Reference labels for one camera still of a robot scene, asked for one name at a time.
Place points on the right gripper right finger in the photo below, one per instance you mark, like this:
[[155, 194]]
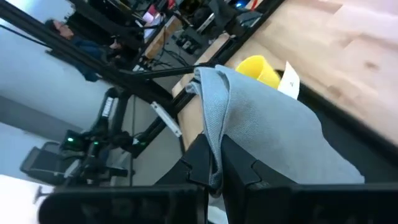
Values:
[[236, 168]]

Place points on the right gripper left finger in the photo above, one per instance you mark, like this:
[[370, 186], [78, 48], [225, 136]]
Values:
[[196, 165]]

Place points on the grey cloth napkin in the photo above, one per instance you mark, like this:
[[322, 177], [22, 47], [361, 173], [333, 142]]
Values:
[[264, 124]]

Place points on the yellow plastic cup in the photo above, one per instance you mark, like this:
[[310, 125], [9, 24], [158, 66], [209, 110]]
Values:
[[255, 68]]

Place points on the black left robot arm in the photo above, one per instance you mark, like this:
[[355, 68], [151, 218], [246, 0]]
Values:
[[110, 107]]

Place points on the black plastic tray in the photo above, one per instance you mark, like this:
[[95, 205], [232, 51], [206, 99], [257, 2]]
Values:
[[357, 146]]

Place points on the wooden desk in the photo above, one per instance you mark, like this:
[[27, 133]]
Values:
[[161, 39]]

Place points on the grey office chair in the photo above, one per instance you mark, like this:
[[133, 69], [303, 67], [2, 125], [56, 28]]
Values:
[[40, 163]]

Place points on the person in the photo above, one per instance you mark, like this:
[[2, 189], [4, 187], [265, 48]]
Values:
[[84, 46]]

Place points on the black aluminium table frame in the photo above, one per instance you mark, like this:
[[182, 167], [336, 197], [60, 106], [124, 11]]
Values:
[[146, 90]]

